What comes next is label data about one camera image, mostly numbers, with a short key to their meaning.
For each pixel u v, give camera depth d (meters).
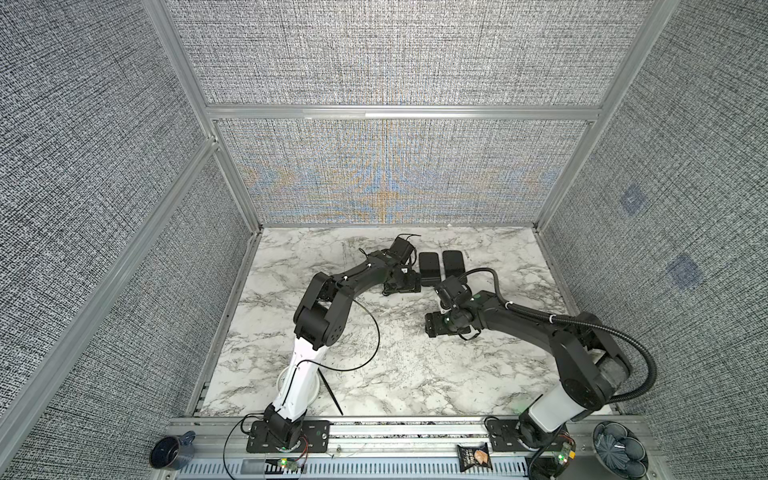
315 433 0.74
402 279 0.88
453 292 0.72
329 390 0.81
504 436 0.73
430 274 1.07
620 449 0.70
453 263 1.09
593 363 0.46
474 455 0.69
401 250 0.83
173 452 0.70
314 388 0.79
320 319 0.57
